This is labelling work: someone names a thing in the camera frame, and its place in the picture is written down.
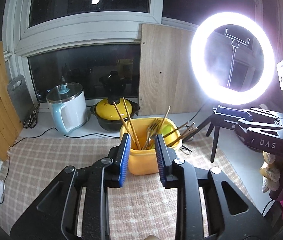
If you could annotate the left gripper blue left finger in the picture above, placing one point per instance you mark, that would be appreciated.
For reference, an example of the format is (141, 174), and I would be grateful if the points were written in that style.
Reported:
(53, 214)

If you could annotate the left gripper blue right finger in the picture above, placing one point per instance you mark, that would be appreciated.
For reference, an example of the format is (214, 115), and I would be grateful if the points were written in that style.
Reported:
(209, 204)

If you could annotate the green plastic utensil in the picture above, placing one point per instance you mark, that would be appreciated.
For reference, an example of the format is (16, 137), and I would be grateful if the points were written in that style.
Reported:
(164, 131)

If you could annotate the yellow plastic bin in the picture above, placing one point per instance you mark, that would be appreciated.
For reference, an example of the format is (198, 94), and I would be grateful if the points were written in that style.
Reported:
(144, 162)

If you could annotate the metal fork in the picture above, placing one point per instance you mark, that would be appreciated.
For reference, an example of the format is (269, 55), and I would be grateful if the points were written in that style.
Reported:
(156, 124)

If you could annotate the red wooden chopstick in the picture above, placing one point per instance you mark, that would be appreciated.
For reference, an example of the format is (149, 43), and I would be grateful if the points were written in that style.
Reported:
(129, 130)

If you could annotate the gloved right hand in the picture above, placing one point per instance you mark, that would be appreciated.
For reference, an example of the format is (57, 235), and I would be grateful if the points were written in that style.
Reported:
(270, 173)

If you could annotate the black tripod stand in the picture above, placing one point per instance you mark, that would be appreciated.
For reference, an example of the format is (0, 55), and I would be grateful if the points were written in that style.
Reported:
(213, 122)

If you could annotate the plaid pink table mat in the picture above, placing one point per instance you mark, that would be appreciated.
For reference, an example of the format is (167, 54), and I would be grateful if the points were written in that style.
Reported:
(150, 208)

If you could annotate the light wood panel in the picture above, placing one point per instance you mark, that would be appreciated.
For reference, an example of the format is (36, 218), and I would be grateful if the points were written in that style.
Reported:
(166, 80)

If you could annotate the yellow lid black pot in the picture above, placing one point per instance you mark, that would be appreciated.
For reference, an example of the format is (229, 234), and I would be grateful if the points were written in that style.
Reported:
(107, 115)

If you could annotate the white blue electric kettle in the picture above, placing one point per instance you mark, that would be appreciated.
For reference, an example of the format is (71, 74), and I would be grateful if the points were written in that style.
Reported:
(67, 106)

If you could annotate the grey cutting board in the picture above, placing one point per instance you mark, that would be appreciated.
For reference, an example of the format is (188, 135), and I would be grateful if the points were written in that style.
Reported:
(20, 97)

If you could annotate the black handled scissors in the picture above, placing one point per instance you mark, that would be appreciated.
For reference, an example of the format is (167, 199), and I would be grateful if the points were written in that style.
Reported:
(32, 118)

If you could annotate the white ring light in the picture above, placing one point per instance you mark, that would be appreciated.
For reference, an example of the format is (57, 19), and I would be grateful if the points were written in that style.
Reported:
(232, 58)

